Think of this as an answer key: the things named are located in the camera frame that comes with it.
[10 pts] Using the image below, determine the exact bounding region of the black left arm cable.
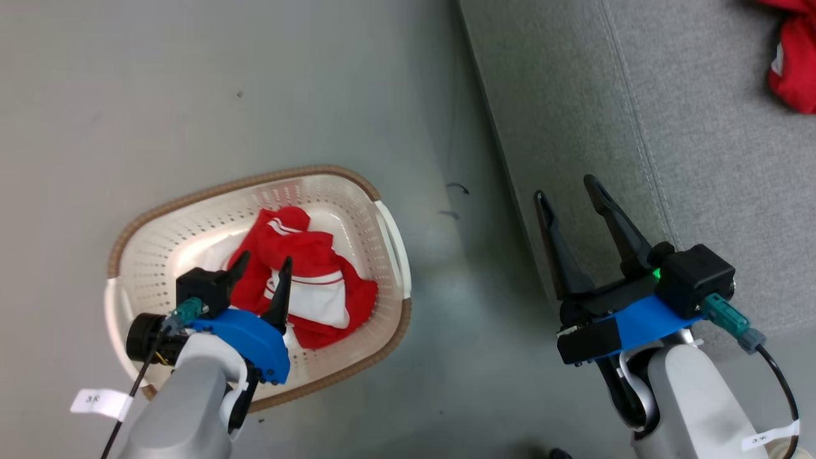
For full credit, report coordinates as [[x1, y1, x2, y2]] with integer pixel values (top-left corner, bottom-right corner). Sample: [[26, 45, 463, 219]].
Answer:
[[101, 298, 206, 459]]

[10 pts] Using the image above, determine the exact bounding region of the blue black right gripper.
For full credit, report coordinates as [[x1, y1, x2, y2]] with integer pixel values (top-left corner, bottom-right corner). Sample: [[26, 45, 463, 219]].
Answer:
[[534, 175, 704, 367]]

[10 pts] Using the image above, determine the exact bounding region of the white paper cable label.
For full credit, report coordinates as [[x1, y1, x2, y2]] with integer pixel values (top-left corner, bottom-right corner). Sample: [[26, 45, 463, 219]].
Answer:
[[69, 388, 133, 422], [741, 420, 801, 452]]

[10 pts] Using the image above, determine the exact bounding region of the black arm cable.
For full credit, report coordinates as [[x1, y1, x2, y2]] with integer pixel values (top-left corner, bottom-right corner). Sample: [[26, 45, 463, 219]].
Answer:
[[701, 293, 801, 459], [101, 298, 206, 459]]

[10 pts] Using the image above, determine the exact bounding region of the grey fabric sofa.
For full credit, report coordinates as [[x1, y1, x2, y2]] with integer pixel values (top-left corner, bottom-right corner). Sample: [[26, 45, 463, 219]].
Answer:
[[457, 0, 816, 359]]

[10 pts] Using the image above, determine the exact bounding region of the plain red garment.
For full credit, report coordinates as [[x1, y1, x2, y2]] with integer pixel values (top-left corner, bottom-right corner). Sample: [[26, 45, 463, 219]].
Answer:
[[756, 0, 816, 116]]

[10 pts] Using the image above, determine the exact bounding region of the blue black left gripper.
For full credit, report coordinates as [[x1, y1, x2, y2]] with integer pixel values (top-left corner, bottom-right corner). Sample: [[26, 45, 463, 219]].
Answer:
[[126, 251, 293, 385]]

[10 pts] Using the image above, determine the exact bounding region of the red white striped garment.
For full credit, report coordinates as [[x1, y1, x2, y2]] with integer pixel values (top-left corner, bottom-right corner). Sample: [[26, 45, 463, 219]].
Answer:
[[227, 206, 379, 351]]

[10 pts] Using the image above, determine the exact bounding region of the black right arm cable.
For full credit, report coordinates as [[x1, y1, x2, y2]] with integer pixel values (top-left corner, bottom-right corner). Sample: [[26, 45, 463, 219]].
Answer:
[[701, 293, 801, 459]]

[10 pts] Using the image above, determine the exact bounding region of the beige perforated laundry basket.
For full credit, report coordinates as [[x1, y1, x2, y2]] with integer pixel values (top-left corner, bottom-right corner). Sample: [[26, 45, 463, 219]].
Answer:
[[104, 164, 412, 414]]

